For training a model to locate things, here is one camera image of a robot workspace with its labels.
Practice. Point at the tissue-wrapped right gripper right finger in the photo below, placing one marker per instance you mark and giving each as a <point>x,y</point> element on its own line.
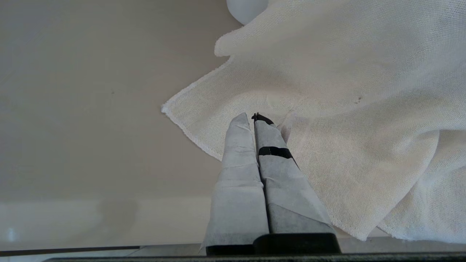
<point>287,196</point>

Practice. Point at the tissue-wrapped right gripper left finger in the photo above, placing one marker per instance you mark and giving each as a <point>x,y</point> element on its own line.
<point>238,189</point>

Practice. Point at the white woven cloth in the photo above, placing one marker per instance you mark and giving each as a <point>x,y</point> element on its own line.
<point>356,91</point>

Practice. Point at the white round jar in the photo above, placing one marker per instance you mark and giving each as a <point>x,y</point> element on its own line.
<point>245,9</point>

